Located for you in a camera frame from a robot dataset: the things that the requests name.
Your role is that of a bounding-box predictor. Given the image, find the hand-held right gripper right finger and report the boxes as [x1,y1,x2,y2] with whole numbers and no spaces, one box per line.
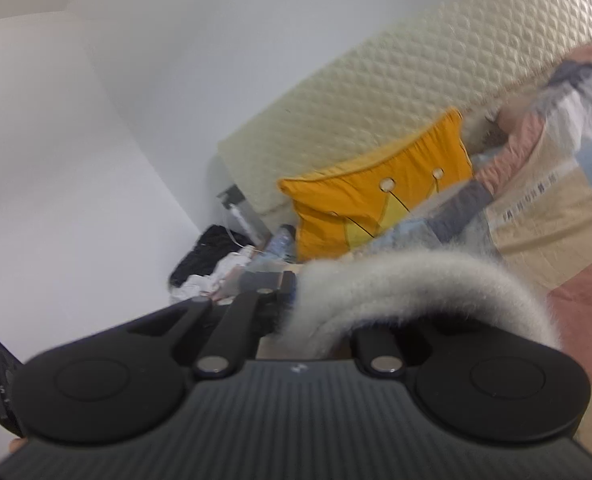
[351,322,482,376]

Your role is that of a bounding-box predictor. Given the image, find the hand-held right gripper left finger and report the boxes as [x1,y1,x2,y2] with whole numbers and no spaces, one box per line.
[126,271,297,378]

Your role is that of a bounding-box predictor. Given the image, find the cream fluffy striped sweater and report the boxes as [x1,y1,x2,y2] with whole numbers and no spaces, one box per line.
[281,247,564,361]

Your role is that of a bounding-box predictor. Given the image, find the white clothes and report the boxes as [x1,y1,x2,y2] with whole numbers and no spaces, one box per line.
[176,252,257,303]

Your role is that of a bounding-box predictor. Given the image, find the black clothes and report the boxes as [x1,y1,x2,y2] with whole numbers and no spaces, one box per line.
[170,225,249,291]

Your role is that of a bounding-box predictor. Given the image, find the yellow pillow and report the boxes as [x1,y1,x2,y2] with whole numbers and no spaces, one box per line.
[277,108,477,262]

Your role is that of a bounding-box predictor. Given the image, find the patchwork quilt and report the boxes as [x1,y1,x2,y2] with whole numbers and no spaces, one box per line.
[246,42,592,386]

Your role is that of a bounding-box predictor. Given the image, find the cream quilted headboard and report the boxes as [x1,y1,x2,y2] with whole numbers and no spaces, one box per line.
[217,0,592,216]

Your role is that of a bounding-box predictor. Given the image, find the white cable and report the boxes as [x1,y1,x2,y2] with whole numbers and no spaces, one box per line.
[223,202,257,256]

